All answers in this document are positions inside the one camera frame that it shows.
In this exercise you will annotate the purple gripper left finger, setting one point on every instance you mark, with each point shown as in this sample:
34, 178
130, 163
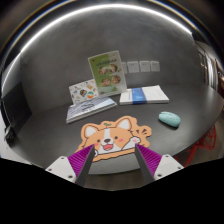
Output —
74, 168

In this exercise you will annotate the teal computer mouse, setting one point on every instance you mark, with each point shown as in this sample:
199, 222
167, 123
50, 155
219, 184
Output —
170, 119

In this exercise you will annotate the white and blue book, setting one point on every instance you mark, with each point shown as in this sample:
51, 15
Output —
143, 95

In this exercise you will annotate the corgi dog mouse pad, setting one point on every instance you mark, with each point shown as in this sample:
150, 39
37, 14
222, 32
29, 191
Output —
112, 139

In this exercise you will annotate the white sticker patterned book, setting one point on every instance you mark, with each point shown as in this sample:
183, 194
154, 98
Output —
83, 91

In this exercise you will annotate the black monitor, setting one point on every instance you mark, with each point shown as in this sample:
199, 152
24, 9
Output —
16, 108

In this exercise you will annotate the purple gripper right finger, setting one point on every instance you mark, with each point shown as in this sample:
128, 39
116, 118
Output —
154, 166

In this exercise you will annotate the green upright picture book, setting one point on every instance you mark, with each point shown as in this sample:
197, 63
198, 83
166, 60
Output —
107, 71

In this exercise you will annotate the red metal chair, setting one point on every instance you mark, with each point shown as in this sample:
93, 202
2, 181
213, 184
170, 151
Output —
207, 142

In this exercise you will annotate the white wall socket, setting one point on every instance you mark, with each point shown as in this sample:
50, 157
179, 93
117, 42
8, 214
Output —
124, 66
133, 67
144, 66
155, 66

